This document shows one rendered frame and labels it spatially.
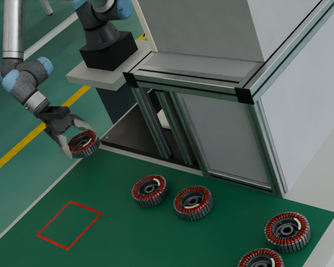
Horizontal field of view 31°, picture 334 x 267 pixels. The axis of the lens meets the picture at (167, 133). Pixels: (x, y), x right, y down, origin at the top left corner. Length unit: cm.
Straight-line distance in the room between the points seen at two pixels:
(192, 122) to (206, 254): 37
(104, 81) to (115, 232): 93
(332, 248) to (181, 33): 68
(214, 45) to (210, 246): 53
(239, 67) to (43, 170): 224
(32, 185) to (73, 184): 152
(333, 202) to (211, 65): 48
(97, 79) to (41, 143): 136
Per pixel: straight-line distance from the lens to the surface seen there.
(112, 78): 252
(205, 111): 160
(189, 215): 166
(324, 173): 170
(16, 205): 346
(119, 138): 209
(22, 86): 206
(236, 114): 154
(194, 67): 160
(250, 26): 147
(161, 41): 171
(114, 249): 172
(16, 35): 223
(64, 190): 202
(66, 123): 206
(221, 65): 157
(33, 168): 366
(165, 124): 203
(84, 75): 265
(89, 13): 251
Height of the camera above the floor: 189
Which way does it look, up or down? 34 degrees down
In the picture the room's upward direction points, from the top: 23 degrees counter-clockwise
